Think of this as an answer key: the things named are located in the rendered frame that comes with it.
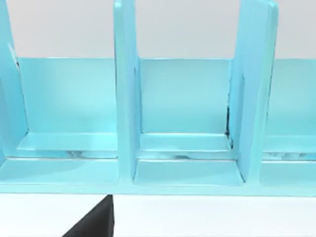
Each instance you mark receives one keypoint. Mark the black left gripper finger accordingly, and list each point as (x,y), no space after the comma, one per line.
(100,220)

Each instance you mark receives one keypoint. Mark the light blue rack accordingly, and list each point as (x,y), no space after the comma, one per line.
(74,103)

